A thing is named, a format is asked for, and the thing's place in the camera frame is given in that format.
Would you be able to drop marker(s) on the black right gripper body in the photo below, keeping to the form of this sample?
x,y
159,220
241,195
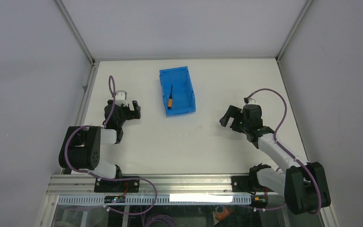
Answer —
x,y
245,125

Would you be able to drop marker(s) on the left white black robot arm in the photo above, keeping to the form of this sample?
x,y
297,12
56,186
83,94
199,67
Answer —
x,y
81,149

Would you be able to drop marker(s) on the orange object under table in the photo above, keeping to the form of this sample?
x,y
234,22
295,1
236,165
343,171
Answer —
x,y
222,212

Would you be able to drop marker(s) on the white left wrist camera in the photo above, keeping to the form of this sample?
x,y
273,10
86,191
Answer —
x,y
121,98

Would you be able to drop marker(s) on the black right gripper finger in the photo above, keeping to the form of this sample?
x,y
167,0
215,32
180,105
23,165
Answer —
x,y
232,112
236,125

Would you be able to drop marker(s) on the white slotted cable duct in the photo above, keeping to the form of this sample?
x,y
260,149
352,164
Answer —
x,y
145,200

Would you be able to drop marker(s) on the orange handled screwdriver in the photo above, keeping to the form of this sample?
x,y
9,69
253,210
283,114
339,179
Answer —
x,y
170,100

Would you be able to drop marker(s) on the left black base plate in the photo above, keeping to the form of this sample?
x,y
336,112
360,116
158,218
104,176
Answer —
x,y
129,184

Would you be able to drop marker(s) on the aluminium left frame post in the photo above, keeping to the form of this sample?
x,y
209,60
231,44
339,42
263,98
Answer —
x,y
74,30

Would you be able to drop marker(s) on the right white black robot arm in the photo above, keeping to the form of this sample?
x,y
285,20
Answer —
x,y
303,185

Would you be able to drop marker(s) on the aluminium front rail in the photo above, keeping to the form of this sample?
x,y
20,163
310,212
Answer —
x,y
161,183

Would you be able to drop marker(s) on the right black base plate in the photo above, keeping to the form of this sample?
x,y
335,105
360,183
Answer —
x,y
254,183

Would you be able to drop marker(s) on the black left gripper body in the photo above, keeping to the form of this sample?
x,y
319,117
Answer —
x,y
125,114

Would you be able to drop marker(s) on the blue plastic bin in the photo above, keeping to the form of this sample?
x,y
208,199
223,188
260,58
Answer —
x,y
183,93

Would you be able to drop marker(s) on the aluminium frame post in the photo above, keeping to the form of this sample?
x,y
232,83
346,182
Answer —
x,y
74,30
307,4

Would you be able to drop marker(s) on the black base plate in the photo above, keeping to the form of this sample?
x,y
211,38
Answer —
x,y
129,184
254,183

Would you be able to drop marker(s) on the aluminium right frame post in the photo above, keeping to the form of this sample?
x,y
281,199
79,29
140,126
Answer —
x,y
307,4

